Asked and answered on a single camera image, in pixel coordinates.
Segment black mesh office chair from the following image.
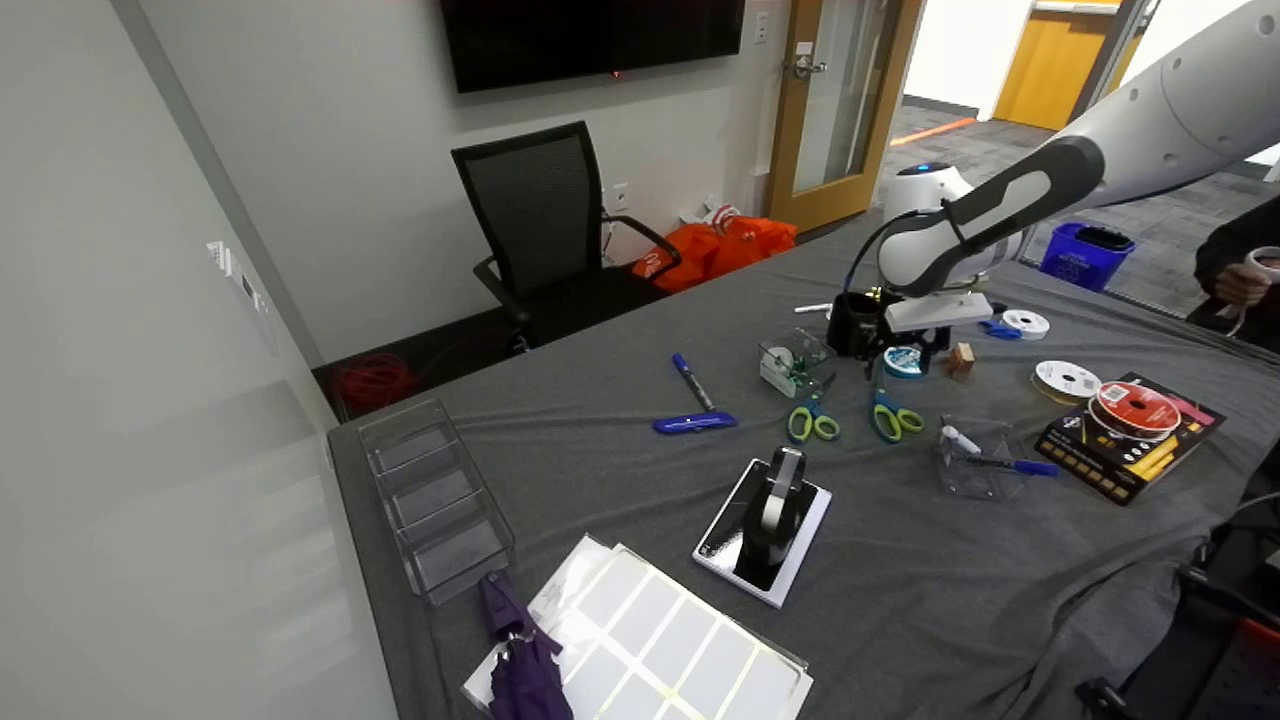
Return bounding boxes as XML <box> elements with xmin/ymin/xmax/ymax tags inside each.
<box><xmin>454</xmin><ymin>122</ymin><xmax>680</xmax><ymax>350</ymax></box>

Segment black tape dispenser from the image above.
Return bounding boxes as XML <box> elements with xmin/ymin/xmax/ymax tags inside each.
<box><xmin>736</xmin><ymin>445</ymin><xmax>804</xmax><ymax>586</ymax></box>

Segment clear plastic organizer tray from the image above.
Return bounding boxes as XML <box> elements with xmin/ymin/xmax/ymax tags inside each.
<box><xmin>362</xmin><ymin>403</ymin><xmax>508</xmax><ymax>604</ymax></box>

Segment clear tape dispenser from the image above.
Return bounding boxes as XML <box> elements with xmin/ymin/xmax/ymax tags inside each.
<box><xmin>755</xmin><ymin>330</ymin><xmax>828</xmax><ymax>401</ymax></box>

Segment blue bin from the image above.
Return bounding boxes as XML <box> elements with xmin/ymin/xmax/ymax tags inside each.
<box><xmin>1042</xmin><ymin>224</ymin><xmax>1133</xmax><ymax>293</ymax></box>

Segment grey tablecloth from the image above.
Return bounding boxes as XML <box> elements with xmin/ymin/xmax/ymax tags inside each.
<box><xmin>329</xmin><ymin>237</ymin><xmax>1280</xmax><ymax>720</ymax></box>

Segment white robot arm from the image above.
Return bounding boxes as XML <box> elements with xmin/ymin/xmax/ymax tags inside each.
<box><xmin>828</xmin><ymin>0</ymin><xmax>1280</xmax><ymax>356</ymax></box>

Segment blue gift bow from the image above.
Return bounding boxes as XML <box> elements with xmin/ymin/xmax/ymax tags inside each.
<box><xmin>986</xmin><ymin>320</ymin><xmax>1022</xmax><ymax>339</ymax></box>

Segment small blue tape roll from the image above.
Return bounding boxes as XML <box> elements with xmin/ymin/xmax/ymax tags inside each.
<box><xmin>882</xmin><ymin>346</ymin><xmax>926</xmax><ymax>379</ymax></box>

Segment small wooden block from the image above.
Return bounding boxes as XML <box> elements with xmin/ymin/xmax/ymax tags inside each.
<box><xmin>945</xmin><ymin>339</ymin><xmax>976</xmax><ymax>377</ymax></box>

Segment red object on floor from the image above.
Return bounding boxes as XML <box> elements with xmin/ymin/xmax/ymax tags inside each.
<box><xmin>333</xmin><ymin>352</ymin><xmax>417</xmax><ymax>418</ymax></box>

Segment wooden door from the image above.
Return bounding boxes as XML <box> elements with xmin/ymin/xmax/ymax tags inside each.
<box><xmin>764</xmin><ymin>0</ymin><xmax>926</xmax><ymax>233</ymax></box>

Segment orange plastic bag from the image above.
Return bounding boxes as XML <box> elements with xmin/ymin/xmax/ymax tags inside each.
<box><xmin>633</xmin><ymin>215</ymin><xmax>798</xmax><ymax>293</ymax></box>

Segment clear plastic bag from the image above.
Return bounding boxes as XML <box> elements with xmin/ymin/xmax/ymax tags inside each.
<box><xmin>937</xmin><ymin>434</ymin><xmax>1024</xmax><ymax>504</ymax></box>

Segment blue green scissors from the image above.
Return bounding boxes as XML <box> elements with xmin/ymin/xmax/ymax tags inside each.
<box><xmin>867</xmin><ymin>384</ymin><xmax>926</xmax><ymax>445</ymax></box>
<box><xmin>783</xmin><ymin>379</ymin><xmax>846</xmax><ymax>445</ymax></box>

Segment purple cloth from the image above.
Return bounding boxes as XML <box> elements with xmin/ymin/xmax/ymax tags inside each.
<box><xmin>479</xmin><ymin>575</ymin><xmax>574</xmax><ymax>720</ymax></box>

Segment black orange ribbon package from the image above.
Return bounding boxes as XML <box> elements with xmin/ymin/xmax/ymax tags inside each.
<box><xmin>1035</xmin><ymin>371</ymin><xmax>1225</xmax><ymax>504</ymax></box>

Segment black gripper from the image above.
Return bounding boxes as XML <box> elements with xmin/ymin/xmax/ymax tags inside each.
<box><xmin>895</xmin><ymin>330</ymin><xmax>953</xmax><ymax>370</ymax></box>

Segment wall mounted black television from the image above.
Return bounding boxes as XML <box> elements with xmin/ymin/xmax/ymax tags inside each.
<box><xmin>439</xmin><ymin>0</ymin><xmax>743</xmax><ymax>93</ymax></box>

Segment blue pen on plastic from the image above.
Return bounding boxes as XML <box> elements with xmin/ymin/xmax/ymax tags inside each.
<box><xmin>939</xmin><ymin>424</ymin><xmax>1059</xmax><ymax>478</ymax></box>

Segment white ribbon spool near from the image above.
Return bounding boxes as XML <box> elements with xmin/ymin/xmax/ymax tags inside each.
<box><xmin>1034</xmin><ymin>361</ymin><xmax>1104</xmax><ymax>401</ymax></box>

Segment blue marker pen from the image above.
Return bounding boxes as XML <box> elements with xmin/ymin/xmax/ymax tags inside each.
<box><xmin>674</xmin><ymin>352</ymin><xmax>716</xmax><ymax>412</ymax></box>

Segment white ribbon spool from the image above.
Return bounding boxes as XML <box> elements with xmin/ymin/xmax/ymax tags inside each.
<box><xmin>1034</xmin><ymin>361</ymin><xmax>1104</xmax><ymax>401</ymax></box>
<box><xmin>999</xmin><ymin>308</ymin><xmax>1051</xmax><ymax>339</ymax></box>

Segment white black marker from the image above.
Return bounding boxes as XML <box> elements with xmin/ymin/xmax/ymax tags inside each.
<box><xmin>793</xmin><ymin>306</ymin><xmax>833</xmax><ymax>318</ymax></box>

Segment black mug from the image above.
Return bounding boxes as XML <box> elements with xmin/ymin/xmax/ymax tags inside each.
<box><xmin>828</xmin><ymin>293</ymin><xmax>884</xmax><ymax>361</ymax></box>

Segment white ribbon spool middle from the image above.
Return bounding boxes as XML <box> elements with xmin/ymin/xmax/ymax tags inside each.
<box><xmin>999</xmin><ymin>308</ymin><xmax>1051</xmax><ymax>339</ymax></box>

